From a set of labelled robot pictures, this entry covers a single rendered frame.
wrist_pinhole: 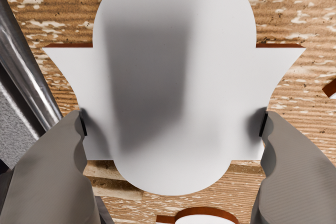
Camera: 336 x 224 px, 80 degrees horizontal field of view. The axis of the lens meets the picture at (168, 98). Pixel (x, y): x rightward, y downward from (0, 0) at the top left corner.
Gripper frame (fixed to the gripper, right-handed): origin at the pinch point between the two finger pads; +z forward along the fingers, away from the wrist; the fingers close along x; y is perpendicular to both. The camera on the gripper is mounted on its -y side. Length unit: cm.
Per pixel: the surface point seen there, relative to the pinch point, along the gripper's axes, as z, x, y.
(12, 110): 6.9, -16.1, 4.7
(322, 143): 1.3, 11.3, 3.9
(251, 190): 3.0, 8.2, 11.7
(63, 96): 3.1, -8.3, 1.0
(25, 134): 7.5, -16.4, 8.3
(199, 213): 3.7, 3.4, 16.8
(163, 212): 5.5, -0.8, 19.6
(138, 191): 1.5, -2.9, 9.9
